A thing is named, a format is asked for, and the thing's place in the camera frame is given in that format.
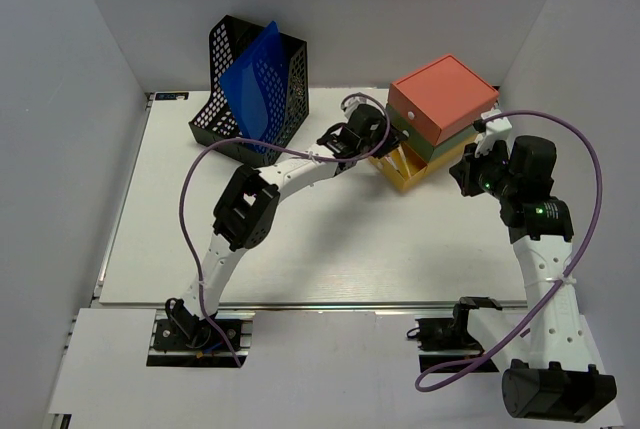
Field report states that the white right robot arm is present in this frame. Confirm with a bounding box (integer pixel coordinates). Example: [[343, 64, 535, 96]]
[[450, 136, 617, 423]]

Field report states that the yellow drawer box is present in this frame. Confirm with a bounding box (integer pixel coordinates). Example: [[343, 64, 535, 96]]
[[369, 139, 470, 193]]

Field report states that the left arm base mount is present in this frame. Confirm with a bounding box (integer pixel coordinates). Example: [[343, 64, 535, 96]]
[[146, 315, 252, 369]]

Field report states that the orange drawer box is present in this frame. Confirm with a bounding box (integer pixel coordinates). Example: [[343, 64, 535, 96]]
[[388, 54, 499, 145]]

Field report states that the blue plastic folder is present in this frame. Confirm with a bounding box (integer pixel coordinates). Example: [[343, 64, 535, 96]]
[[220, 21, 288, 144]]

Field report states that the black mesh file rack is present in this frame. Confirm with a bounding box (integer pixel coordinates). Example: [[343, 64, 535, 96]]
[[189, 15, 309, 167]]

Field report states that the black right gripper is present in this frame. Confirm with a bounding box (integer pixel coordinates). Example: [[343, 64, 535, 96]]
[[451, 139, 519, 201]]

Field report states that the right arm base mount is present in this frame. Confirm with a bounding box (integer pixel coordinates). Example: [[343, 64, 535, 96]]
[[406, 296, 503, 372]]

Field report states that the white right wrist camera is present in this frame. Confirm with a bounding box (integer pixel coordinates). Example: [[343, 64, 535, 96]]
[[473, 107, 512, 158]]

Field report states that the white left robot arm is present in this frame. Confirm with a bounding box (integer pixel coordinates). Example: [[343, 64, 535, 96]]
[[165, 94, 408, 348]]

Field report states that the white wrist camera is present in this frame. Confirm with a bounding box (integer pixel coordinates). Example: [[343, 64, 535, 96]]
[[473, 107, 512, 158], [340, 93, 368, 113]]

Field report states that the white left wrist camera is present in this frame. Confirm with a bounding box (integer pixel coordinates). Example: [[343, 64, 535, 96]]
[[340, 93, 368, 113]]

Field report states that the green drawer box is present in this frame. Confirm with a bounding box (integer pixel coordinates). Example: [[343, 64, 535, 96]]
[[385, 103, 481, 162]]

